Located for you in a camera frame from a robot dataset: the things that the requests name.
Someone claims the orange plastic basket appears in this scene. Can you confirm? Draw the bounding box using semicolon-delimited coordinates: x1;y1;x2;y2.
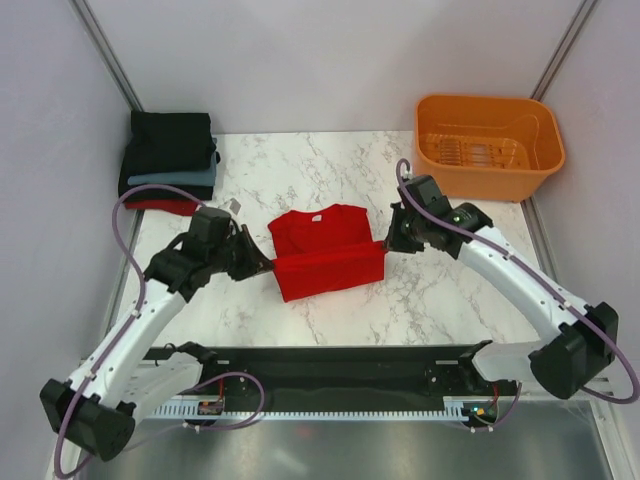
412;94;565;203

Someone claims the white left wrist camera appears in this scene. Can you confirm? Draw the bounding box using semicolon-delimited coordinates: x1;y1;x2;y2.
227;198;242;215

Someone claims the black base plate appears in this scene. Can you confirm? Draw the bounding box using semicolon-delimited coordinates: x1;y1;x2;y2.
146;342;517;412

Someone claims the bright red t shirt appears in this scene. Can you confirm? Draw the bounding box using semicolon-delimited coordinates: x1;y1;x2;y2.
268;204;386;302

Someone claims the aluminium frame post left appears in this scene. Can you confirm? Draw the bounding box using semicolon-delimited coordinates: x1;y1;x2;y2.
69;0;144;111

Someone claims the folded black t shirt lower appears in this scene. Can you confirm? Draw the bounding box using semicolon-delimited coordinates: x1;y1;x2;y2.
118;171;213;201

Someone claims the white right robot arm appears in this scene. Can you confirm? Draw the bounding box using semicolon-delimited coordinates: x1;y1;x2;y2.
384;175;618;400

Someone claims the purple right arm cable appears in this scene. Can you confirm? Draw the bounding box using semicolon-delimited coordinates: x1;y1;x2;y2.
396;158;640;435

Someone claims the folded black t shirt top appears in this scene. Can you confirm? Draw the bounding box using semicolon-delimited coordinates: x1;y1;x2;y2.
123;111;215;175

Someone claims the folded black t shirt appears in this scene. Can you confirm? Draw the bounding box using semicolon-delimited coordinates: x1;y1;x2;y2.
123;111;215;175
118;171;213;201

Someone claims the folded grey t shirt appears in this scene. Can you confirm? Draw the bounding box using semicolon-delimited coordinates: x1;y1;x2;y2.
127;151;220;187

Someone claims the folded dark red t shirt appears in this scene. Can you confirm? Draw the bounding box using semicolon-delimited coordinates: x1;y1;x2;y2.
124;199;199;217

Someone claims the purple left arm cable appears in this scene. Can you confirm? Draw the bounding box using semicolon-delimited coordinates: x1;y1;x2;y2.
52;184;266;479

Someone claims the white slotted cable duct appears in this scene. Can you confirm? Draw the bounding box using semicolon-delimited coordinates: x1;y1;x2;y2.
149;397;492;422

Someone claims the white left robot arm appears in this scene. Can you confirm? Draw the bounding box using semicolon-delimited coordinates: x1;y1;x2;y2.
40;207;275;461

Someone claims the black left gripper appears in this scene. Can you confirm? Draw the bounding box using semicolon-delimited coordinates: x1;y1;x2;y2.
208;224;274;281

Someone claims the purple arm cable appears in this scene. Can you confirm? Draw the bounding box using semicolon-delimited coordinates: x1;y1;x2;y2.
396;158;640;435
52;184;266;479

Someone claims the aluminium frame rail right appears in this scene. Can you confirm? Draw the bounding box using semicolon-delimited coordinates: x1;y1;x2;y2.
530;0;601;102

